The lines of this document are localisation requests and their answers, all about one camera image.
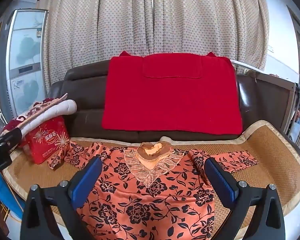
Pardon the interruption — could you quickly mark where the red blanket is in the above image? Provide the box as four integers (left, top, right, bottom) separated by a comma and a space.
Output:
101, 51, 243, 135

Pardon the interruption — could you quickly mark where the woven rattan mat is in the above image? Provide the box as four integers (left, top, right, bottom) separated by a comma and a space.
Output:
2, 120, 300, 240

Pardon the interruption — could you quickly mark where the dark brown leather sofa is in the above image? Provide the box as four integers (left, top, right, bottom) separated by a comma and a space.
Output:
47, 59, 300, 143

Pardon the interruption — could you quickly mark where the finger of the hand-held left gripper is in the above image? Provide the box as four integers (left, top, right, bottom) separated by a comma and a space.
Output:
0, 128, 23, 153

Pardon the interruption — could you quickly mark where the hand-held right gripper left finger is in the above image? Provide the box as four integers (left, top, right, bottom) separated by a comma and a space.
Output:
20, 155, 103, 240

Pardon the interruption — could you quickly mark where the orange black floral blouse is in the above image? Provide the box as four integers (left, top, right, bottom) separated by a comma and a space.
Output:
47, 135, 258, 240

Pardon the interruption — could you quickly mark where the maroon floral folded quilt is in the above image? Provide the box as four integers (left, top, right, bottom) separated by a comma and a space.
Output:
2, 93, 77, 147

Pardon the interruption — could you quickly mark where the red gift box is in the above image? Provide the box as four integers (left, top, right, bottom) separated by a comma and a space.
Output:
22, 116, 70, 165

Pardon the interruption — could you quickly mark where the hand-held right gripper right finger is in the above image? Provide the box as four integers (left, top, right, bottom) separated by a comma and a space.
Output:
204, 157, 285, 240

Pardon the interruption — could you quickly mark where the blue container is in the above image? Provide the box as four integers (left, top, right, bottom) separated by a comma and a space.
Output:
0, 174, 25, 218

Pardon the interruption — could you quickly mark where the beige dotted curtain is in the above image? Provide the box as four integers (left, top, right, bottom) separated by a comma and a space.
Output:
36, 0, 270, 90

